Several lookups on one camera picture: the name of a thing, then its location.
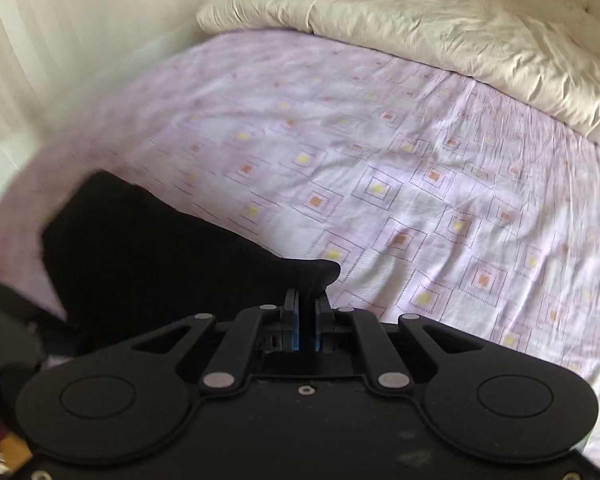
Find black pants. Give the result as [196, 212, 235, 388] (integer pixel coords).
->
[39, 170, 342, 357]

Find white curtain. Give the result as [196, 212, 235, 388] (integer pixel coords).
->
[0, 0, 261, 171]

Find white duvet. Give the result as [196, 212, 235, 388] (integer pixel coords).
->
[196, 0, 600, 157]

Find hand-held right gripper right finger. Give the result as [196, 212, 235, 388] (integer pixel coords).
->
[311, 292, 487, 392]

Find pink patterned bed sheet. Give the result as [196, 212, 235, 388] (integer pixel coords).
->
[0, 30, 600, 413]

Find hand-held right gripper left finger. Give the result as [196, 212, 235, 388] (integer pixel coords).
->
[130, 288, 301, 392]

